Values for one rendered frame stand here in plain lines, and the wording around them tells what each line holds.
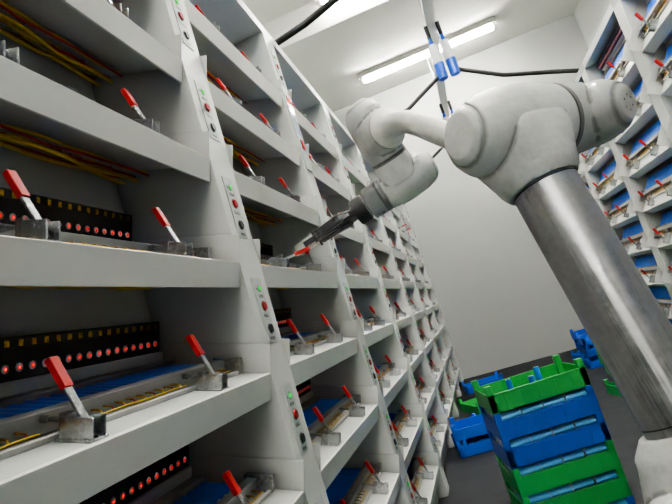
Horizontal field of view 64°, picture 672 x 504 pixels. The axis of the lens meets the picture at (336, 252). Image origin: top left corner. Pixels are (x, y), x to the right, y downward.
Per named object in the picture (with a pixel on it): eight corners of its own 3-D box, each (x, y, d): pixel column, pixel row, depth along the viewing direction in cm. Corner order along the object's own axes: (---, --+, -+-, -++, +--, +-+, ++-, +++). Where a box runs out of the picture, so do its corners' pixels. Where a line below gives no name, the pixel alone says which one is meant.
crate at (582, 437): (583, 425, 173) (574, 401, 174) (612, 439, 153) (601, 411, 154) (494, 453, 173) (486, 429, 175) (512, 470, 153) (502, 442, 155)
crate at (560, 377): (565, 377, 176) (557, 354, 177) (591, 384, 156) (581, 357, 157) (478, 404, 176) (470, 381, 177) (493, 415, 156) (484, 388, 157)
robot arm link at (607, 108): (555, 96, 103) (502, 101, 97) (644, 58, 86) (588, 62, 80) (569, 163, 103) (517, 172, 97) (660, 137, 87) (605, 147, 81)
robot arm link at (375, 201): (396, 210, 148) (378, 222, 149) (379, 183, 149) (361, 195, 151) (391, 205, 139) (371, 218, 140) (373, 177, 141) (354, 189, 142)
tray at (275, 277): (338, 288, 162) (337, 256, 163) (260, 287, 104) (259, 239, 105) (275, 290, 167) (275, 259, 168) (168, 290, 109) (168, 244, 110)
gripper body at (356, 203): (371, 215, 141) (342, 234, 142) (377, 219, 149) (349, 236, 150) (357, 191, 142) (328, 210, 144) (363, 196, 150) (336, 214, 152)
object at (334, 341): (358, 352, 160) (356, 306, 161) (290, 389, 101) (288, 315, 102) (293, 352, 165) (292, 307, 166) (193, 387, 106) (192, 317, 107)
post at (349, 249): (449, 487, 226) (325, 103, 252) (448, 496, 217) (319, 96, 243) (404, 498, 230) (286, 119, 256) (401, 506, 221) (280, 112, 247)
